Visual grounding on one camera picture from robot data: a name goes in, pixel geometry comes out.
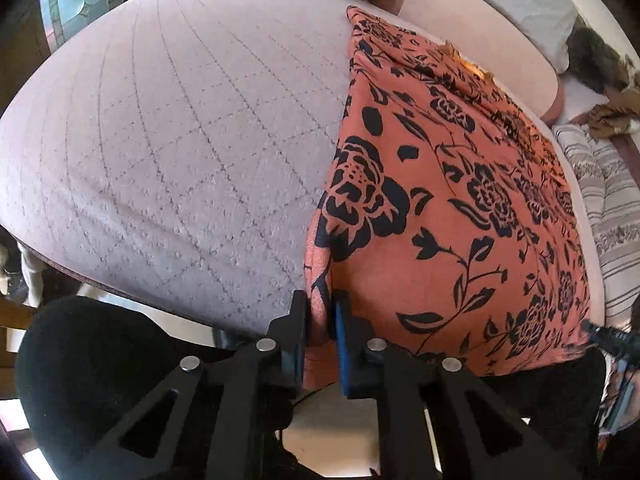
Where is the orange black floral garment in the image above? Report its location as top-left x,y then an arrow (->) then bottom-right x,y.
304,6 -> 594,388

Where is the striped white brown cloth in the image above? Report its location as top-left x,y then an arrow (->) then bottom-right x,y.
552,124 -> 639,330

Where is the pink bolster cushion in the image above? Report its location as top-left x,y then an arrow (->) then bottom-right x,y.
375,0 -> 564,125

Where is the dark furry item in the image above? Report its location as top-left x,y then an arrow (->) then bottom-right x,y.
567,25 -> 632,94

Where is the brown crumpled cloth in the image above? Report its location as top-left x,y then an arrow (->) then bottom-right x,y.
588,89 -> 640,139

